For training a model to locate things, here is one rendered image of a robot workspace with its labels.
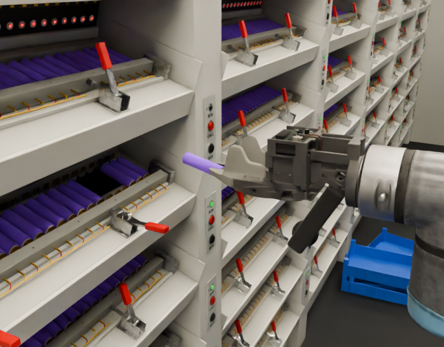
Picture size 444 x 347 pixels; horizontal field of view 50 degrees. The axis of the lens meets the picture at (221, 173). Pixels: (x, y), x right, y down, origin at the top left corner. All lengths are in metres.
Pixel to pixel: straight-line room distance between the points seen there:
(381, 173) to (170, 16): 0.44
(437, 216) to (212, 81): 0.46
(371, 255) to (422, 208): 1.83
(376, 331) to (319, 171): 1.52
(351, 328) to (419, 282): 1.47
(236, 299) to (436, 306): 0.69
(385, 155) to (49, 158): 0.39
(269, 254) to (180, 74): 0.74
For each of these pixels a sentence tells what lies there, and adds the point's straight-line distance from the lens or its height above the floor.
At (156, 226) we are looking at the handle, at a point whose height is 0.96.
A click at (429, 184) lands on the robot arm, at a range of 0.57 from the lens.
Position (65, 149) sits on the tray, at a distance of 0.60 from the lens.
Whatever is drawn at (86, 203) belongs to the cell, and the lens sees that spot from 0.76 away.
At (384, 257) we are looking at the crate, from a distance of 2.39.
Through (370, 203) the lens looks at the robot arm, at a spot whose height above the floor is 1.05.
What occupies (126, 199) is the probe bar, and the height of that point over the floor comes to 0.97.
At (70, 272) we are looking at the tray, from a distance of 0.68.
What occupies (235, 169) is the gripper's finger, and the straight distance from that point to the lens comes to 0.65.
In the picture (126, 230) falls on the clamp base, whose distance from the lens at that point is 0.74.
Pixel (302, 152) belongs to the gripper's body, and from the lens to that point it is 0.60.
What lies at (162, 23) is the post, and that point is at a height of 1.23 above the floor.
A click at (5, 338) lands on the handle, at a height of 0.96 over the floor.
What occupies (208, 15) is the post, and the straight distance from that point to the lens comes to 0.84.
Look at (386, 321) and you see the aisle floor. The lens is 2.16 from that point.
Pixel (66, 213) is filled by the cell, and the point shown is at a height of 0.98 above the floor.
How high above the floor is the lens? 1.29
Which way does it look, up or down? 22 degrees down
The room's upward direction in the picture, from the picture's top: straight up
